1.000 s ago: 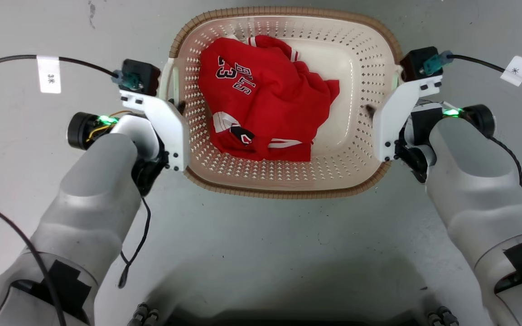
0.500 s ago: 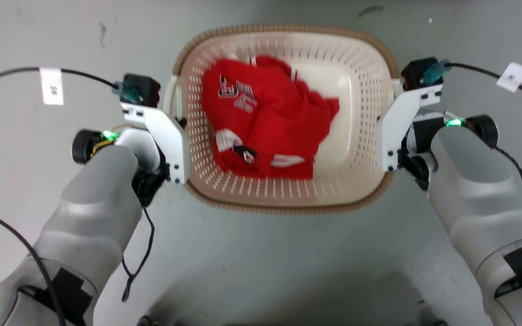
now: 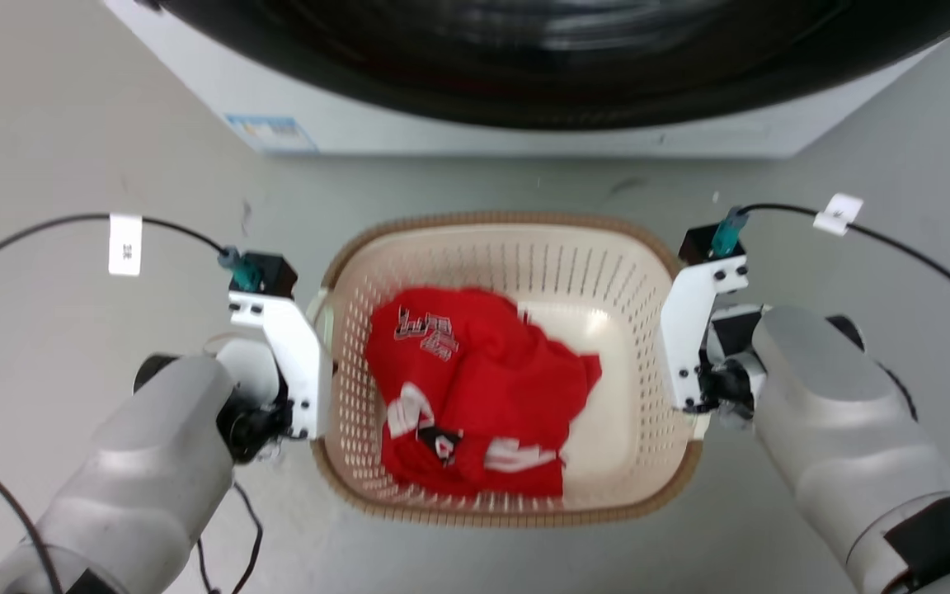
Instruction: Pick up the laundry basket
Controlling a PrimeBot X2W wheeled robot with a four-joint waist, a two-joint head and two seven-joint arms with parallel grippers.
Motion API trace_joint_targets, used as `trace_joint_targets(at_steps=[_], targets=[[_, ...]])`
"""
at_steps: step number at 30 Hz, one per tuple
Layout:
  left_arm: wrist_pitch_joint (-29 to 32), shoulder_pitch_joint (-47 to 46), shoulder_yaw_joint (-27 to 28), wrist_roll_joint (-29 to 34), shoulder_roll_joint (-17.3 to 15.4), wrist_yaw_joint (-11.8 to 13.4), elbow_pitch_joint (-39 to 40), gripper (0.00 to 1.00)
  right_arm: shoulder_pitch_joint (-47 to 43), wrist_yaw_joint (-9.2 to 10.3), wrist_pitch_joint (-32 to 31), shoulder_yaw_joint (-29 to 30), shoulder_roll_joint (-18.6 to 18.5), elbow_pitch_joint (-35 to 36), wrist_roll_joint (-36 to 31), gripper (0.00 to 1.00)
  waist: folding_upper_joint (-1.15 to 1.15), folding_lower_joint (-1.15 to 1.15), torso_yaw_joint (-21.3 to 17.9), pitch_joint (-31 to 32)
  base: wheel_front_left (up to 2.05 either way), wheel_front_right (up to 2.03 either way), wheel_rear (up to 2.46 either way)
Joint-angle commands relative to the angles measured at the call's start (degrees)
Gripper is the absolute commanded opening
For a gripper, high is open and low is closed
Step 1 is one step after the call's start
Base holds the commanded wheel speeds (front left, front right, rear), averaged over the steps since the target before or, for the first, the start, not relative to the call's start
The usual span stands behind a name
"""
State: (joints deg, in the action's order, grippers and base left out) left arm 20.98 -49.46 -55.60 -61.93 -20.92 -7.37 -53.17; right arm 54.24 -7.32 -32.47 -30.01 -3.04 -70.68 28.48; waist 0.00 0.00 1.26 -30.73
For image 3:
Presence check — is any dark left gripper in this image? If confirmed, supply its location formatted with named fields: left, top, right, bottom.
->
left=219, top=396, right=296, bottom=464

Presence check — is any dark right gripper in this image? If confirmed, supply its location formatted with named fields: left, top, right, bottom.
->
left=699, top=304, right=769, bottom=428

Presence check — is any beige plastic laundry basket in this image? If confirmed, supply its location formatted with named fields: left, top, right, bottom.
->
left=308, top=211, right=705, bottom=529

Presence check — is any red printed garment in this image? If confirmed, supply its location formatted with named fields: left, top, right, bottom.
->
left=364, top=285, right=604, bottom=500

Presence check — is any blue label sticker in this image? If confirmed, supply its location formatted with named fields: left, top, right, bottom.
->
left=225, top=114, right=320, bottom=155

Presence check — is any white washing machine body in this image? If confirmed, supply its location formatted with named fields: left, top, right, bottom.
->
left=102, top=0, right=950, bottom=160

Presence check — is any black round washing machine door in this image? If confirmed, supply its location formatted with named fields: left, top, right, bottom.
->
left=155, top=0, right=950, bottom=132

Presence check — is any white right camera bracket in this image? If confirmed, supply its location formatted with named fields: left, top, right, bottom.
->
left=660, top=255, right=750, bottom=413

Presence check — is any white camera bracket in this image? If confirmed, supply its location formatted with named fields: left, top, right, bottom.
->
left=660, top=255, right=750, bottom=413
left=228, top=290, right=335, bottom=441

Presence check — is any white left camera bracket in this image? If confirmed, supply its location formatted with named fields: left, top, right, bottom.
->
left=228, top=290, right=335, bottom=441

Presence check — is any teal right cable plug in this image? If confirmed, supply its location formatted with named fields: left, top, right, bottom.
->
left=709, top=206, right=750, bottom=257

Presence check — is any teal cable plug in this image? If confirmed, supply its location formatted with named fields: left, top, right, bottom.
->
left=709, top=206, right=750, bottom=257
left=218, top=245, right=263, bottom=293

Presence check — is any teal left cable plug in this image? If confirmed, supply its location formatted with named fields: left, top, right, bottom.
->
left=218, top=245, right=263, bottom=293

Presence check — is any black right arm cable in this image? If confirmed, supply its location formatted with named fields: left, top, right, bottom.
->
left=739, top=202, right=950, bottom=570

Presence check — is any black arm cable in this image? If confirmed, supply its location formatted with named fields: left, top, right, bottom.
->
left=739, top=202, right=950, bottom=570
left=0, top=213, right=265, bottom=594

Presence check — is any white right cable tag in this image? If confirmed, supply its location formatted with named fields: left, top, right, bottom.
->
left=812, top=192, right=865, bottom=238

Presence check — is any white cable tag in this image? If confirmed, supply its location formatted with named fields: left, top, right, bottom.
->
left=108, top=213, right=143, bottom=277
left=812, top=192, right=865, bottom=238

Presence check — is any white left cable tag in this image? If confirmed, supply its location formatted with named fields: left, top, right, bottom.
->
left=108, top=213, right=143, bottom=277

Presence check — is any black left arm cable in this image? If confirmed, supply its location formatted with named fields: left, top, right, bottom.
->
left=0, top=213, right=265, bottom=594

